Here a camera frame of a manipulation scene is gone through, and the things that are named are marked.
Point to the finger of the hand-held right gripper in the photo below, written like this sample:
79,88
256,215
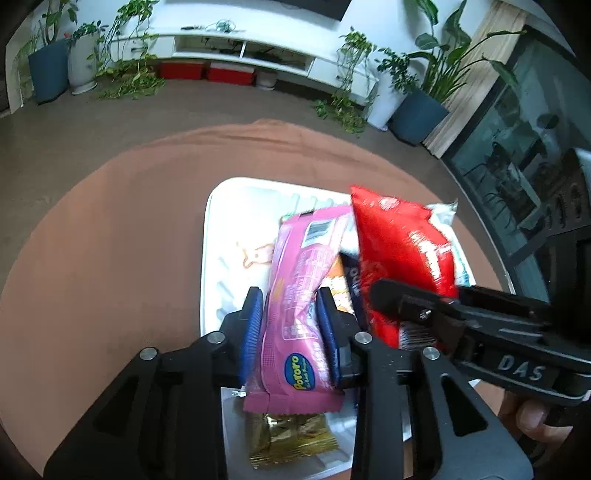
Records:
406,300

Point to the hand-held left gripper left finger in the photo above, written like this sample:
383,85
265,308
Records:
251,332

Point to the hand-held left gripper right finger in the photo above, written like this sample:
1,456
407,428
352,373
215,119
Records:
328,337

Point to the dark blue snack packet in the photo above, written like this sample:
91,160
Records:
355,286

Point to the pink snack packet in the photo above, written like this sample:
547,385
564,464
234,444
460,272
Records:
295,277

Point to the large red snack bag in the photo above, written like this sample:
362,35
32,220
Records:
392,230

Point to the gold snack packet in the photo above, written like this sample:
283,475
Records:
291,438

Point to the white plastic tray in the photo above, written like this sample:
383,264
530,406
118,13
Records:
231,221

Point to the person's right hand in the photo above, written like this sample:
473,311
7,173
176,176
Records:
535,417

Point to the glass sliding door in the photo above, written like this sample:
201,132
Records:
508,161

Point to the large-leaf plant in blue pot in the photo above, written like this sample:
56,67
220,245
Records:
418,120

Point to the plant in smooth white pot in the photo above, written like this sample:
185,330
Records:
383,110

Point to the small white pot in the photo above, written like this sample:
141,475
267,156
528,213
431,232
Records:
267,79

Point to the slim trailing vine plant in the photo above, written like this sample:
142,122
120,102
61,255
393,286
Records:
353,46

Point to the white television cabinet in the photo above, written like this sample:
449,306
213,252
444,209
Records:
295,57

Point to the bushy trailing vine plant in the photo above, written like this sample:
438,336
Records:
134,78

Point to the beige curtain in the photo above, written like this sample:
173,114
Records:
501,18

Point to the plant in ribbed white pot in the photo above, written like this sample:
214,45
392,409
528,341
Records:
83,64

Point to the tall plant in blue pot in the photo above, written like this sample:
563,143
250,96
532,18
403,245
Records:
48,74

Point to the wall television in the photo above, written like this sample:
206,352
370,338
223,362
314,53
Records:
323,7

